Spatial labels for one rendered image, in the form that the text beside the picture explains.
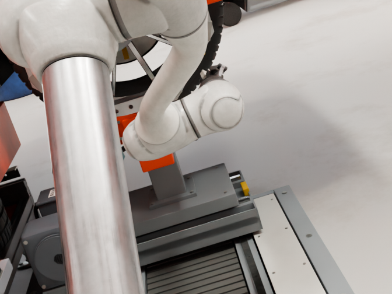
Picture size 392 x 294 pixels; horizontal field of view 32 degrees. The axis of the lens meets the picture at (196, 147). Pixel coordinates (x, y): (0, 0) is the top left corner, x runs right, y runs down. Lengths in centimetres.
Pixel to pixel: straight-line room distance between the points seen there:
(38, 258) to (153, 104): 66
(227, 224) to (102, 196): 126
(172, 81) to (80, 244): 52
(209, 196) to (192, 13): 117
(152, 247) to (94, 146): 124
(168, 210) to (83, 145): 125
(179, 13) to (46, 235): 96
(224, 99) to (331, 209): 99
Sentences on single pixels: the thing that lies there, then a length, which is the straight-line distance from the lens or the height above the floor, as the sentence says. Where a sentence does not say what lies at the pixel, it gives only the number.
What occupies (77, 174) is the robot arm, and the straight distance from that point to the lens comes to 92.
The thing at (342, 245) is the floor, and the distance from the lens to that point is 216.
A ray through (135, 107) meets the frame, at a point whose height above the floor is 59.
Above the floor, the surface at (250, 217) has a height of 14.
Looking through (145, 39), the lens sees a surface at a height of 74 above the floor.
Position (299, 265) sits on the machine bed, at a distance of 195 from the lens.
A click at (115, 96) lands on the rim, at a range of 206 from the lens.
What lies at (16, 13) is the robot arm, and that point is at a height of 100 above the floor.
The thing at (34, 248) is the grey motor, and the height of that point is 36.
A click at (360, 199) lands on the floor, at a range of 241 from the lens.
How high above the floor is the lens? 106
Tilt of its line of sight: 18 degrees down
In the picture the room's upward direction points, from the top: 17 degrees counter-clockwise
